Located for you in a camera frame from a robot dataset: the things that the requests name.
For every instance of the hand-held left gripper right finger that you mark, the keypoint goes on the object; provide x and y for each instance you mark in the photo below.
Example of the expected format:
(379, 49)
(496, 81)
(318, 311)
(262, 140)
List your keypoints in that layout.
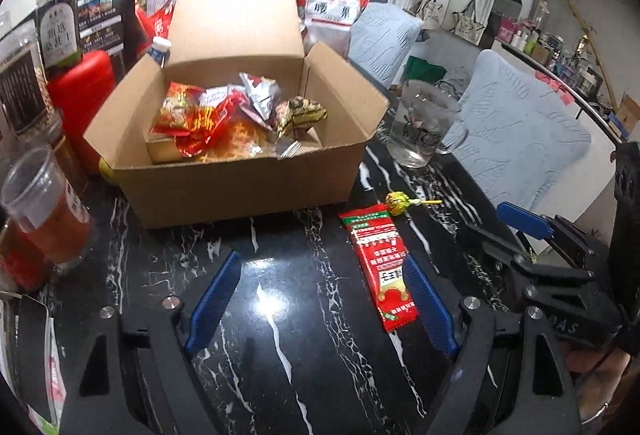
(430, 305)

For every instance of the red gift bag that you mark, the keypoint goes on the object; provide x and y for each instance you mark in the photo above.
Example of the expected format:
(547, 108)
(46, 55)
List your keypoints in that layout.
(155, 22)

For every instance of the smartphone in clear case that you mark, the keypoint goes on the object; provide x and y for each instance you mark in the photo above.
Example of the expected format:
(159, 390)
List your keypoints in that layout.
(32, 340)

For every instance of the red cylinder can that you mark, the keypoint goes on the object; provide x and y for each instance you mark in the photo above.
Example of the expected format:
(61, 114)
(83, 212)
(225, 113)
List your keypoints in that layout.
(85, 100)

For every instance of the yellow green lollipop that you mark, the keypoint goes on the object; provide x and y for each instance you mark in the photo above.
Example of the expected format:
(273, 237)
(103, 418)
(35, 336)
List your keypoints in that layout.
(398, 202)

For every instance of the black-lidded jar red label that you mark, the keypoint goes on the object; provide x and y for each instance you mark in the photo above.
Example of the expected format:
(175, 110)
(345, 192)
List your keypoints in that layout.
(20, 260)

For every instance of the printed canvas tote bag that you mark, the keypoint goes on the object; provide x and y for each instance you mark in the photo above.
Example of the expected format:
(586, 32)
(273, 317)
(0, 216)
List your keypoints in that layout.
(427, 7)

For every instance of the glass mug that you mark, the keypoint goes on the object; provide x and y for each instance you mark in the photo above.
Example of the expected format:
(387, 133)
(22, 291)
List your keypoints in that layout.
(425, 125)

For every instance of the long red sauce packet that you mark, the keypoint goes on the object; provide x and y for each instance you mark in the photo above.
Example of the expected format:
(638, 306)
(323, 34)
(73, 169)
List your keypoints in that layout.
(380, 265)

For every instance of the small cardboard carton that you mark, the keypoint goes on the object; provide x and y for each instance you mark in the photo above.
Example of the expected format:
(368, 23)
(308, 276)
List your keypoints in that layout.
(628, 112)

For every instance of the tall jar dark label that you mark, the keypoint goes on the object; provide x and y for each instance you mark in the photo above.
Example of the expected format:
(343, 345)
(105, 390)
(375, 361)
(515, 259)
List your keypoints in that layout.
(22, 80)

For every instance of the person's right hand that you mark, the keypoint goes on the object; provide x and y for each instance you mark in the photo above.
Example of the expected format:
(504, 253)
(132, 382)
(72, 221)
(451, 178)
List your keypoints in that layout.
(600, 380)

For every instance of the small gold box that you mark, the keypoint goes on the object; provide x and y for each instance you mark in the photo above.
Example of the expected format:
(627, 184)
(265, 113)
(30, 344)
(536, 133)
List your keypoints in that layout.
(162, 152)

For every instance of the green bag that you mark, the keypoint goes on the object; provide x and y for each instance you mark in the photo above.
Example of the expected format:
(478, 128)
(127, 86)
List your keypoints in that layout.
(422, 70)

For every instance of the chair with grey-blue cover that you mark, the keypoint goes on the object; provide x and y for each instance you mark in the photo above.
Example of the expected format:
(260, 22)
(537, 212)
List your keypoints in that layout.
(520, 130)
(380, 37)

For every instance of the group of cosmetic bottles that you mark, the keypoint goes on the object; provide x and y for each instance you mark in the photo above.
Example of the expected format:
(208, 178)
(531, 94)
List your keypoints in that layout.
(550, 45)

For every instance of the brown nut snack packet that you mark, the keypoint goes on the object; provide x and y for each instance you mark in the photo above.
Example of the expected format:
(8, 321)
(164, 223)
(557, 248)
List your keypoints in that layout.
(300, 112)

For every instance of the small red gold packet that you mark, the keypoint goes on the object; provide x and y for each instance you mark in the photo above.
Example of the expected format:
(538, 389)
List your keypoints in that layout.
(175, 112)

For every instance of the white red nut bag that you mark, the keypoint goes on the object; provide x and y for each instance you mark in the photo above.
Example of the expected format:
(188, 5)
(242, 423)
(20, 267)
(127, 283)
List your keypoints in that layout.
(330, 17)

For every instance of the tall jar white label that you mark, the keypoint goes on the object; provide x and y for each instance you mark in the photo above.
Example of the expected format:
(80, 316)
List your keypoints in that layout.
(60, 30)

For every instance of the yellow fruit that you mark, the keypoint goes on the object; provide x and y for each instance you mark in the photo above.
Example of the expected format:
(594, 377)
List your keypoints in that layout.
(107, 170)

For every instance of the yellow bamboo pole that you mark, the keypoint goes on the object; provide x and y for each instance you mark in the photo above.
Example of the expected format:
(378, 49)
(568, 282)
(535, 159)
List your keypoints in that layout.
(580, 15)

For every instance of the red yellow-print snack packet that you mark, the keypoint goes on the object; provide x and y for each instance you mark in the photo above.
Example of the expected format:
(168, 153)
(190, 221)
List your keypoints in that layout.
(210, 130)

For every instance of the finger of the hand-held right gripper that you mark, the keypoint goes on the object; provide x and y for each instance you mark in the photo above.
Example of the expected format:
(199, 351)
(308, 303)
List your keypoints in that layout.
(525, 217)
(565, 300)

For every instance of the pink bow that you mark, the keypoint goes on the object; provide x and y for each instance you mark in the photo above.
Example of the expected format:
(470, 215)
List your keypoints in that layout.
(555, 87)

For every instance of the black printed pouch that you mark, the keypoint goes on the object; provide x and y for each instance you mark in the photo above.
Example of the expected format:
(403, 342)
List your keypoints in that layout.
(107, 20)

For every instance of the brown cardboard box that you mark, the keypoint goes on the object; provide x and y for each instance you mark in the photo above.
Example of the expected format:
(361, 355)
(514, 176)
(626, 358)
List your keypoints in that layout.
(235, 195)

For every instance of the small silver packet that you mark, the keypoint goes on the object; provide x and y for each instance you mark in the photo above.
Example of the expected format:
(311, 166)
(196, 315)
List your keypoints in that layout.
(260, 95)

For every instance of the wide jar orange label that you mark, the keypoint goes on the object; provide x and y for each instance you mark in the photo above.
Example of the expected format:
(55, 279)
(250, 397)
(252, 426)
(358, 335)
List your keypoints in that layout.
(45, 210)

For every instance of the clear packet of yellow crisps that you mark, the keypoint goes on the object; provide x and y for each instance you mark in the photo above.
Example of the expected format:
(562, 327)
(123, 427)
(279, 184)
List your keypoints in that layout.
(245, 135)

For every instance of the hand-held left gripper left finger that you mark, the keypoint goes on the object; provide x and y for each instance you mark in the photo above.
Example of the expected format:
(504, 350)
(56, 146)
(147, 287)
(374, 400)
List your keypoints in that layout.
(212, 302)

